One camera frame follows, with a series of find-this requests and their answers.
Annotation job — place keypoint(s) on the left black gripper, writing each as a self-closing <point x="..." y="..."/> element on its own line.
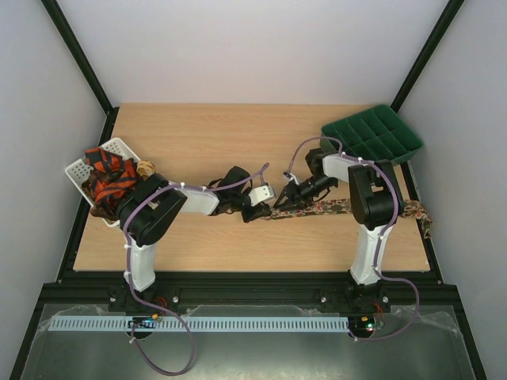
<point x="256" y="212"/>

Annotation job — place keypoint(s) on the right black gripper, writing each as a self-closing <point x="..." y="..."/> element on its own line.
<point x="293" y="191"/>

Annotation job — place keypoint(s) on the floral patterned tie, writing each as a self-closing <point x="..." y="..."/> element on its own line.
<point x="413" y="210"/>

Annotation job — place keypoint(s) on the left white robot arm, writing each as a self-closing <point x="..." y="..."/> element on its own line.
<point x="146" y="215"/>

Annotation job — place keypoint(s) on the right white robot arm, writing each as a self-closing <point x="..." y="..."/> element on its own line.
<point x="375" y="200"/>

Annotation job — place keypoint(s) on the green divided organizer tray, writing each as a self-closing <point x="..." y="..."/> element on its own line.
<point x="374" y="134"/>

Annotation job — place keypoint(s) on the brown tan patterned tie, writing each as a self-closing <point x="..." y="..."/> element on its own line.
<point x="145" y="169"/>

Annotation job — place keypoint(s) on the orange navy striped tie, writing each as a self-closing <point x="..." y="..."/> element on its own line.
<point x="111" y="179"/>

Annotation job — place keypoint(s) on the white perforated plastic basket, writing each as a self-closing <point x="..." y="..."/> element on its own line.
<point x="79" y="171"/>

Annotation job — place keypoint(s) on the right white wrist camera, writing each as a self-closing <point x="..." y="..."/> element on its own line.
<point x="291" y="177"/>

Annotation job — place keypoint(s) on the white slotted cable duct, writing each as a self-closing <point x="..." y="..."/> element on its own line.
<point x="200" y="324"/>

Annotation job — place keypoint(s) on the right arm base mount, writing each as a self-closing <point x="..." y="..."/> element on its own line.
<point x="354" y="300"/>

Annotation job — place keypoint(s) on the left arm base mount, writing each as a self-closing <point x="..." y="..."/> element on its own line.
<point x="122" y="301"/>

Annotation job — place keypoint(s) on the black aluminium frame rail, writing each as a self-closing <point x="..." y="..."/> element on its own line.
<point x="250" y="289"/>

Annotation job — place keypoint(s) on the right black frame post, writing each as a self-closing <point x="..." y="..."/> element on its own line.
<point x="438" y="31"/>

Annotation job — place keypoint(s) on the black frame post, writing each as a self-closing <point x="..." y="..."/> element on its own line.
<point x="438" y="31"/>
<point x="68" y="36"/>

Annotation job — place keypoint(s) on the left black frame post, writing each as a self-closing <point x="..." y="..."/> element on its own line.
<point x="68" y="36"/>

